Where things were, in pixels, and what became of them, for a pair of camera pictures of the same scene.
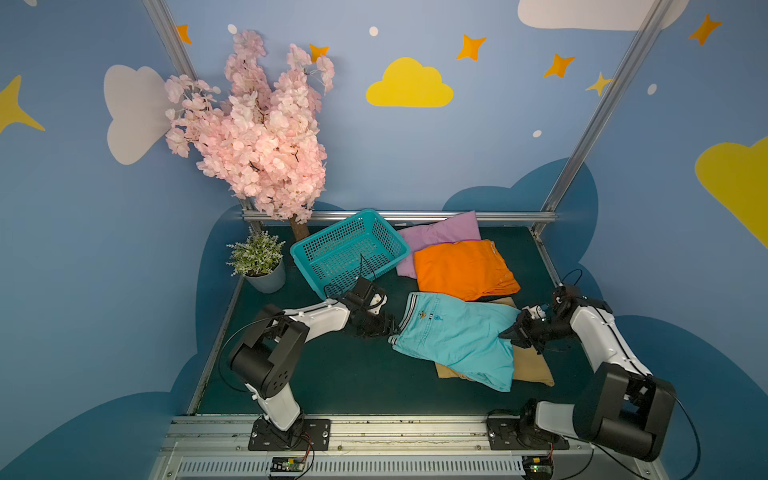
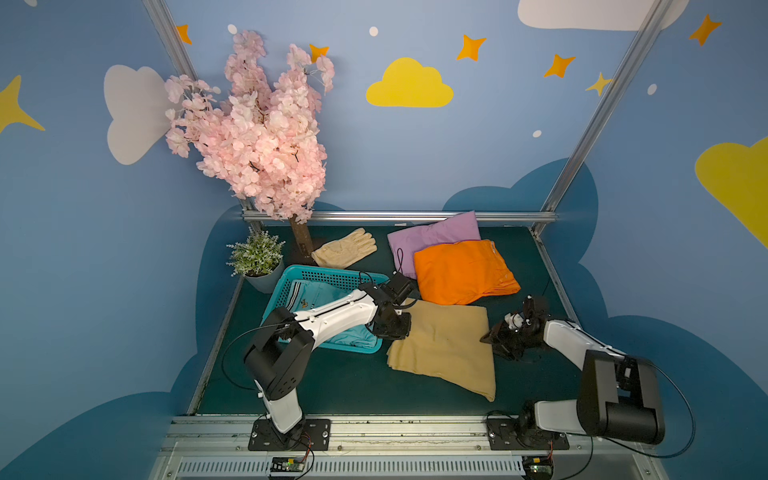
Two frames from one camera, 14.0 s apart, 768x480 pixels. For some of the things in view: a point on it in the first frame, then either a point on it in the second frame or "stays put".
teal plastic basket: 362,246 -> 351,350
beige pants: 528,366 -> 448,341
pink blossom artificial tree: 264,141 stays put
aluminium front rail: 414,447 stays put
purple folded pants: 460,228 stays put
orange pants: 466,270 stays put
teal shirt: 462,335 -> 301,294
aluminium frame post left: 171,37 stays put
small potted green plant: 260,260 stays put
